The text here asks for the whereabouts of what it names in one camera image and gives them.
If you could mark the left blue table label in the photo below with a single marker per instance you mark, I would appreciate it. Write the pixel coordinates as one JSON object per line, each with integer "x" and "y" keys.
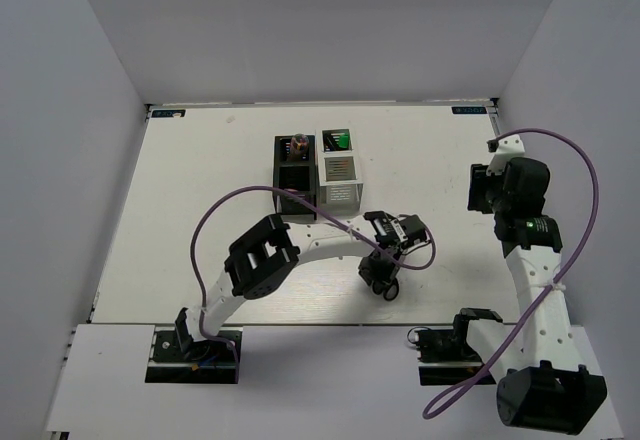
{"x": 168, "y": 113}

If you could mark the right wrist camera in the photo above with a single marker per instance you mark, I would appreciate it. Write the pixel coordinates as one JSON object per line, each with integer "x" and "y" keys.
{"x": 503, "y": 150}

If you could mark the right blue table label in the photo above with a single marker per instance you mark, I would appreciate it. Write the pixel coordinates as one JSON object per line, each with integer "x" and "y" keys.
{"x": 469, "y": 110}

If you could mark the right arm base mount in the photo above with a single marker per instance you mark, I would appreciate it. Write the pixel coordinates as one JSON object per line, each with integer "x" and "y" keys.
{"x": 444, "y": 356}

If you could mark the black handled scissors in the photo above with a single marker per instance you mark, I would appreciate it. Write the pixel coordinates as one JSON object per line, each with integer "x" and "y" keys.
{"x": 388, "y": 291}

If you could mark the white slotted container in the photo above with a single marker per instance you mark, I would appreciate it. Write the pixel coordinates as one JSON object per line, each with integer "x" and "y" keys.
{"x": 340, "y": 183}

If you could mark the green capped black highlighter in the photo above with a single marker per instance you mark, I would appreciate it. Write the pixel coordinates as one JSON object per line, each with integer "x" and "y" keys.
{"x": 342, "y": 141}

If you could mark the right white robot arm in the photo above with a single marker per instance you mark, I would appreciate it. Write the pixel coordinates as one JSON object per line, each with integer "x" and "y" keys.
{"x": 543, "y": 382}

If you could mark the black slotted container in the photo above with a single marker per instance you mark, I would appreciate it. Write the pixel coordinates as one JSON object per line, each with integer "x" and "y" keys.
{"x": 300, "y": 175}

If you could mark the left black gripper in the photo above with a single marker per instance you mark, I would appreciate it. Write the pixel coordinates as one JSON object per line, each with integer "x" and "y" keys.
{"x": 371, "y": 275}

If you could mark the pink capped black highlighter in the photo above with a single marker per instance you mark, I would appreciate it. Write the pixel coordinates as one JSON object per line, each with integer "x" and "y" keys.
{"x": 329, "y": 143}

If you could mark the blue table label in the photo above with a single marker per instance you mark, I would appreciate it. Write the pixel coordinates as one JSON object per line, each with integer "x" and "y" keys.
{"x": 469, "y": 110}
{"x": 168, "y": 113}

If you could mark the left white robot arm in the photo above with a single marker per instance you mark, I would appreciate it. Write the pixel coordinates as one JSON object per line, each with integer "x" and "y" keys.
{"x": 261, "y": 259}

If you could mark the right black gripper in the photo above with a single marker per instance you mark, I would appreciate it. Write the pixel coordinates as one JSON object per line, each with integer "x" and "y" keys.
{"x": 478, "y": 182}

